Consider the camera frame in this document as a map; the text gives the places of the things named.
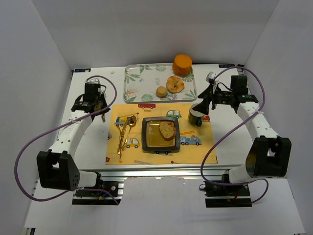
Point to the tall orange round cake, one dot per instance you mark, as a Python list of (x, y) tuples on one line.
[(182, 65)]

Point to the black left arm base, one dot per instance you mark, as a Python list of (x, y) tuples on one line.
[(105, 193)]

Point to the gold spoon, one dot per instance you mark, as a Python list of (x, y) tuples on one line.
[(131, 125)]

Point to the aluminium table frame rail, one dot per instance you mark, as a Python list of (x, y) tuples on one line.
[(186, 171)]

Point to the gold fork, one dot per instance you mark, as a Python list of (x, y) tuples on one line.
[(121, 137)]

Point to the small round muffin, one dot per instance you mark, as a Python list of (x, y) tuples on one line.
[(161, 92)]

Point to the toasted bread slice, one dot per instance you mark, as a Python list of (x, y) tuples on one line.
[(168, 130)]

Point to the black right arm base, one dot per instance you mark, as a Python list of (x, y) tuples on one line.
[(217, 196)]

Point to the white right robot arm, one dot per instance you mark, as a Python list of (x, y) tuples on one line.
[(270, 153)]

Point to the leaf patterned white tray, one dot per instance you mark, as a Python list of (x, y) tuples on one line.
[(141, 82)]

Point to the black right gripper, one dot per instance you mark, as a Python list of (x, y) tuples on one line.
[(210, 94)]

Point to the twisted orange bread roll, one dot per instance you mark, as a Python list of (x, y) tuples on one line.
[(174, 84)]

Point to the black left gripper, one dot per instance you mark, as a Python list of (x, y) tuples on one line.
[(98, 106)]

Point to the metal serving tongs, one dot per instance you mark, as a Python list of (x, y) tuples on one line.
[(104, 105)]

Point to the dark square plate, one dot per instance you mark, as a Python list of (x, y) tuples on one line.
[(152, 138)]

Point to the green mug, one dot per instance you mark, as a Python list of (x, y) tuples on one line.
[(195, 117)]

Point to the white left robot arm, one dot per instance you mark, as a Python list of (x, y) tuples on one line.
[(56, 166)]

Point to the yellow vehicle print placemat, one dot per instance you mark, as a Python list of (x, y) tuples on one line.
[(194, 141)]

